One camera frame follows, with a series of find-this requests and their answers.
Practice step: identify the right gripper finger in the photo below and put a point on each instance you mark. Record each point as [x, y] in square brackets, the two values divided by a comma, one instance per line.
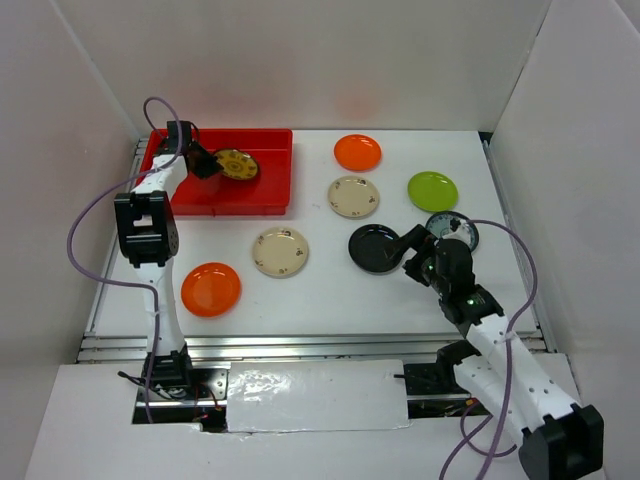
[411, 240]
[414, 268]

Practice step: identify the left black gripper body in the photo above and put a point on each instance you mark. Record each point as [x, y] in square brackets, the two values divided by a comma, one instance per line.
[199, 162]

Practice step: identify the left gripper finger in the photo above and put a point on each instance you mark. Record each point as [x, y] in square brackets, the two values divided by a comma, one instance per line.
[208, 169]
[200, 154]

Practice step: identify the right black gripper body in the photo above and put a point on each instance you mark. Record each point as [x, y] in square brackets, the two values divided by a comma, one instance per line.
[427, 250]

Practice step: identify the yellow patterned plate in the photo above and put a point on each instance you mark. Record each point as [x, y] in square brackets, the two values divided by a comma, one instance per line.
[237, 164]

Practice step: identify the black plate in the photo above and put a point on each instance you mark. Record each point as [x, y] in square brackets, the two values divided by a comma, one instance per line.
[366, 247]

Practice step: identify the cream floral plate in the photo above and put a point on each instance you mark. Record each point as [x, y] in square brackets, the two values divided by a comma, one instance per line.
[353, 197]
[280, 252]

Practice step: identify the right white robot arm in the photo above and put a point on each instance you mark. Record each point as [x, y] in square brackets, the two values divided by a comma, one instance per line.
[555, 436]

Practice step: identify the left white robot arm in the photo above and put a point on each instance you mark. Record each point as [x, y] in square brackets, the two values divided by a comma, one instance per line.
[148, 238]

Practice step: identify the red plastic bin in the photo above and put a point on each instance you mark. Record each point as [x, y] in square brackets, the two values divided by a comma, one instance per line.
[267, 194]

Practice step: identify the blue white patterned plate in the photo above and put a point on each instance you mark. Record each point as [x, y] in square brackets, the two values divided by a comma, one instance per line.
[438, 225]

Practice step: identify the green plate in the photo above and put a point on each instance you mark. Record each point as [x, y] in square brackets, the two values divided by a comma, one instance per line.
[432, 191]

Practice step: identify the orange plate far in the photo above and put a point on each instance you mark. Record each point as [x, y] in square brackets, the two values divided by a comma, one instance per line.
[357, 152]

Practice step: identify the orange plate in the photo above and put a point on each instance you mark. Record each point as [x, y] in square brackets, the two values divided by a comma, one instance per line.
[211, 289]
[357, 152]

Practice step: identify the orange plate near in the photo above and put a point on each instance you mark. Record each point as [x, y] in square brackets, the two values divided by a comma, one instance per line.
[211, 289]

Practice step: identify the white foil cover plate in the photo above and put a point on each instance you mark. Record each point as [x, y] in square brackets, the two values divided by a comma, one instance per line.
[316, 396]

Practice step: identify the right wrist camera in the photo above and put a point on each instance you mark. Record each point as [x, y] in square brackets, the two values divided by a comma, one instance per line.
[457, 230]

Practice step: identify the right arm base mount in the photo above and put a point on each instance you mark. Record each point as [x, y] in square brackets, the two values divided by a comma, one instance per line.
[432, 391]

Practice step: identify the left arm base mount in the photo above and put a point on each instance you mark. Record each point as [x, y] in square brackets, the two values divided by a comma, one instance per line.
[173, 391]

